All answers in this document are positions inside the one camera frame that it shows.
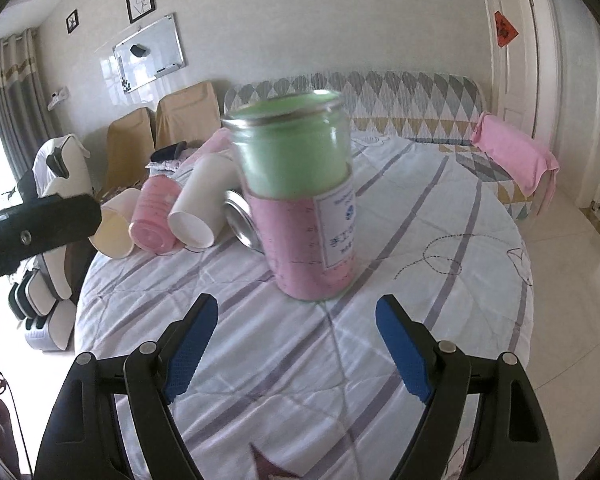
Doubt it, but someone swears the pink towel right armrest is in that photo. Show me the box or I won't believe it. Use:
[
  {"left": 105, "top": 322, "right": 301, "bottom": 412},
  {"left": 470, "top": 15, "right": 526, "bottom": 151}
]
[{"left": 470, "top": 113, "right": 560, "bottom": 214}]

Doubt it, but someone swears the white door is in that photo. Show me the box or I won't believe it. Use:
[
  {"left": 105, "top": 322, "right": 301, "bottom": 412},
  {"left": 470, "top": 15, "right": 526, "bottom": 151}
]
[{"left": 492, "top": 0, "right": 538, "bottom": 136}]

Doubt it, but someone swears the diamond patterned sofa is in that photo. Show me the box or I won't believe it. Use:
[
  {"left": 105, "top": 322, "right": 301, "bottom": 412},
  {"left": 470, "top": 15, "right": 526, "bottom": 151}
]
[{"left": 223, "top": 70, "right": 533, "bottom": 221}]

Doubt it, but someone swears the white paper cup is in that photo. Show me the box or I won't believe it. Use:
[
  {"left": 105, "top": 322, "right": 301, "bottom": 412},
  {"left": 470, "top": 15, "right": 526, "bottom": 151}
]
[
  {"left": 90, "top": 188, "right": 140, "bottom": 259},
  {"left": 168, "top": 153, "right": 240, "bottom": 249}
]

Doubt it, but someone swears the pink towel left armrest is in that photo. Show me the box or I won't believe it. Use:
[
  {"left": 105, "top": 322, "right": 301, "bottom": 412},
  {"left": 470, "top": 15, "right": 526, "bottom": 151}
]
[{"left": 181, "top": 128, "right": 230, "bottom": 168}]

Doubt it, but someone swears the black frame line drawing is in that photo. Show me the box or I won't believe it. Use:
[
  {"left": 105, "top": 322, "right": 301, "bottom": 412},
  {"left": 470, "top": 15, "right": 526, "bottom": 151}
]
[{"left": 125, "top": 0, "right": 156, "bottom": 24}]

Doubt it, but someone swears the pink towel armrest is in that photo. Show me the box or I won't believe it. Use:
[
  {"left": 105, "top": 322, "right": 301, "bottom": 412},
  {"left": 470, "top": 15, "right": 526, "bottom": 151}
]
[
  {"left": 181, "top": 128, "right": 230, "bottom": 168},
  {"left": 470, "top": 113, "right": 560, "bottom": 214}
]

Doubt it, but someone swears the dark blue tin can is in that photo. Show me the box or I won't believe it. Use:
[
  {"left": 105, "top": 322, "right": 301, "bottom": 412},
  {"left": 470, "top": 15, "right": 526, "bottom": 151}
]
[{"left": 223, "top": 188, "right": 263, "bottom": 254}]

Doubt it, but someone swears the wall power socket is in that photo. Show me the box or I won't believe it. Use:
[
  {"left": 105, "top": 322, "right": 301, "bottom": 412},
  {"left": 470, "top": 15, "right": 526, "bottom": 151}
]
[{"left": 47, "top": 87, "right": 70, "bottom": 110}]

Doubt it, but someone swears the tan folding chair right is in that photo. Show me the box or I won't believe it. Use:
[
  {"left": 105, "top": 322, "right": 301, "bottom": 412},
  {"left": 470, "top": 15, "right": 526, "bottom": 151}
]
[{"left": 155, "top": 80, "right": 221, "bottom": 148}]

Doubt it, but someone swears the tan folding chair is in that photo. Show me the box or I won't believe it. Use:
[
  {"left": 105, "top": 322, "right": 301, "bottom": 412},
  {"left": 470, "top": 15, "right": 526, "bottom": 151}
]
[
  {"left": 155, "top": 80, "right": 221, "bottom": 148},
  {"left": 102, "top": 107, "right": 155, "bottom": 194}
]

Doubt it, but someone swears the white paper cup right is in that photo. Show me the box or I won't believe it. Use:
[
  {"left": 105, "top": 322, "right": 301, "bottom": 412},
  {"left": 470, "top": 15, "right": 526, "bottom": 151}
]
[{"left": 168, "top": 153, "right": 240, "bottom": 249}]

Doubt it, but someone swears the pink green tin can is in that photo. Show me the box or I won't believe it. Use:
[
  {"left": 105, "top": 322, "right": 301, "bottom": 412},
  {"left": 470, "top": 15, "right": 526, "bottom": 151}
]
[{"left": 222, "top": 89, "right": 356, "bottom": 301}]

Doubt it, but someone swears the grey striped curtain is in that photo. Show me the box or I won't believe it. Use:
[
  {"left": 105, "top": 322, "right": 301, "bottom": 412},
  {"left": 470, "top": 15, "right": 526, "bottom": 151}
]
[{"left": 0, "top": 28, "right": 59, "bottom": 181}]

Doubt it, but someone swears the white paper cup left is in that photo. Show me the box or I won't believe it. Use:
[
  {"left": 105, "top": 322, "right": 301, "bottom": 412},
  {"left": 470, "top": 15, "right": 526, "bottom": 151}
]
[{"left": 90, "top": 188, "right": 140, "bottom": 259}]

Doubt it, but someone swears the striped white quilt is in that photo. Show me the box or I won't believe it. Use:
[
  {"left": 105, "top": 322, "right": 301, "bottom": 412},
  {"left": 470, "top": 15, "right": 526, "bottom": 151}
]
[{"left": 76, "top": 133, "right": 533, "bottom": 479}]

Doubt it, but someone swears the red door decoration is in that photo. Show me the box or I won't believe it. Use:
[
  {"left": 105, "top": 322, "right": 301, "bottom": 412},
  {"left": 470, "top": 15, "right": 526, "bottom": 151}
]
[{"left": 494, "top": 11, "right": 519, "bottom": 48}]

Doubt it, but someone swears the small black picture frame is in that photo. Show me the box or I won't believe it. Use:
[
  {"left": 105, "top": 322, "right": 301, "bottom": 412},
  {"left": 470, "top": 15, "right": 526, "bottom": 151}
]
[{"left": 66, "top": 10, "right": 80, "bottom": 34}]

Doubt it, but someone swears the wall whiteboard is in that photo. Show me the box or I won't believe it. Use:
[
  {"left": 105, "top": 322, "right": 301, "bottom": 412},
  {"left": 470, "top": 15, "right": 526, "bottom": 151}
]
[{"left": 112, "top": 14, "right": 186, "bottom": 94}]

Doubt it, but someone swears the white massage chair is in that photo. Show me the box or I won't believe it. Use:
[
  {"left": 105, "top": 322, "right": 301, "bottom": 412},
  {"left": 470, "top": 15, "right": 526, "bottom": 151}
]
[{"left": 8, "top": 134, "right": 95, "bottom": 352}]

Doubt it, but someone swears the tan folding chair left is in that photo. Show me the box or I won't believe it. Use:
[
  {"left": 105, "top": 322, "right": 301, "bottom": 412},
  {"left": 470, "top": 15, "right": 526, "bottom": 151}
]
[{"left": 102, "top": 107, "right": 155, "bottom": 194}]

